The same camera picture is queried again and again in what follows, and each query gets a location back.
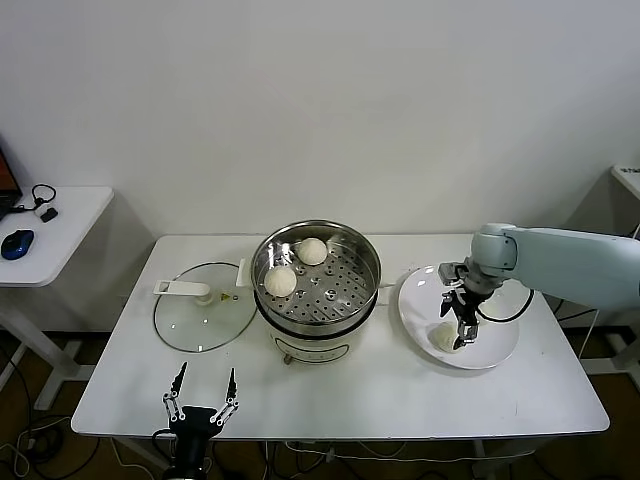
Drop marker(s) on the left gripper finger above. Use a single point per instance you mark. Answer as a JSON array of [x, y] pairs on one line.
[[174, 400], [231, 397]]

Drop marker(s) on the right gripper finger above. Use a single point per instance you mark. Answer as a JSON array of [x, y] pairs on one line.
[[446, 304], [467, 334]]

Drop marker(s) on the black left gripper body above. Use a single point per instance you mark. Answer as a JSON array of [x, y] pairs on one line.
[[196, 422]]

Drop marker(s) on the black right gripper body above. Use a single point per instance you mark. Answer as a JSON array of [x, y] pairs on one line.
[[467, 305]]

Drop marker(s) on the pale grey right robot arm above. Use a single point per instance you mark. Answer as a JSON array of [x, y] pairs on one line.
[[575, 260]]

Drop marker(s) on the stainless steel steamer basket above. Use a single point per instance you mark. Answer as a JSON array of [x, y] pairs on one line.
[[330, 300]]

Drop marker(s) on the white round plate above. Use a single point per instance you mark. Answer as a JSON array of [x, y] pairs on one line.
[[425, 300]]

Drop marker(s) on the white electric cooking pot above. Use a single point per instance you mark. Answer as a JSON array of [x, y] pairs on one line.
[[310, 345]]

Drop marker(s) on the white side table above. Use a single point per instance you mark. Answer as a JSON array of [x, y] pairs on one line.
[[70, 225]]

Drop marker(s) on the white desk with foot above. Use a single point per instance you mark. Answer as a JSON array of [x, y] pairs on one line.
[[631, 177]]

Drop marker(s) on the blue and black computer mouse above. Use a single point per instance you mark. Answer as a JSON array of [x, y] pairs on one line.
[[16, 245]]

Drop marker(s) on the small black device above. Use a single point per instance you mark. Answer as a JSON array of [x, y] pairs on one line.
[[49, 216]]

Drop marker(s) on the black laptop with orange screen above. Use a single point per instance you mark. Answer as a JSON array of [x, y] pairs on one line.
[[6, 175]]

